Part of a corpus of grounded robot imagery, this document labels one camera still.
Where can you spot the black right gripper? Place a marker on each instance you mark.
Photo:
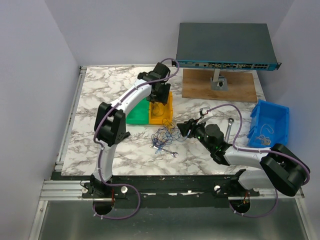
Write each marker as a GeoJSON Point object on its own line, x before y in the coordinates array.
{"type": "Point", "coordinates": [185, 126]}

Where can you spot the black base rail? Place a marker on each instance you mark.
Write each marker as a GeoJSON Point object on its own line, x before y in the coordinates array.
{"type": "Point", "coordinates": [167, 191]}

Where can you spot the grey metal stand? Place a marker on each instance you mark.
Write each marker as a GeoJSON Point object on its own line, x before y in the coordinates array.
{"type": "Point", "coordinates": [218, 82]}

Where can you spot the silver ratchet wrench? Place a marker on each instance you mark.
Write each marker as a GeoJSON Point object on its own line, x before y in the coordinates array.
{"type": "Point", "coordinates": [228, 130]}

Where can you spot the grey network switch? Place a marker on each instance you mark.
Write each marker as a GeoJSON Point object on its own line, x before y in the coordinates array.
{"type": "Point", "coordinates": [236, 46]}

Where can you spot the blue plastic bin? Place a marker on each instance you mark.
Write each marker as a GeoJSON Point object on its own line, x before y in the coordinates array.
{"type": "Point", "coordinates": [269, 125]}

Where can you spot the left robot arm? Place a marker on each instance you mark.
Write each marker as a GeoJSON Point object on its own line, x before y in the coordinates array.
{"type": "Point", "coordinates": [110, 123]}

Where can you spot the green plastic bin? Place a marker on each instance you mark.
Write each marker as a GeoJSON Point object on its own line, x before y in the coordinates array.
{"type": "Point", "coordinates": [139, 115]}

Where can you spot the aluminium frame rail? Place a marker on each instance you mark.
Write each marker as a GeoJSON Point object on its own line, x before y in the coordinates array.
{"type": "Point", "coordinates": [55, 189]}

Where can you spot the brown wooden board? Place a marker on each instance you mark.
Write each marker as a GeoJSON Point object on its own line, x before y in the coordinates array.
{"type": "Point", "coordinates": [196, 85]}

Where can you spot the yellow plastic bin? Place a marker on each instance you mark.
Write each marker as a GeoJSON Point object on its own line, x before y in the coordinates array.
{"type": "Point", "coordinates": [158, 112]}

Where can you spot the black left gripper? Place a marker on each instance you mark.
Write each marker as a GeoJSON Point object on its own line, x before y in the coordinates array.
{"type": "Point", "coordinates": [163, 98]}

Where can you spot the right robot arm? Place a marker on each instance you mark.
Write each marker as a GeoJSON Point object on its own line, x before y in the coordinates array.
{"type": "Point", "coordinates": [273, 168]}

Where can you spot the silver open-end wrench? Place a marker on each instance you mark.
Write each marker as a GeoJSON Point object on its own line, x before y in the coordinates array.
{"type": "Point", "coordinates": [174, 154]}

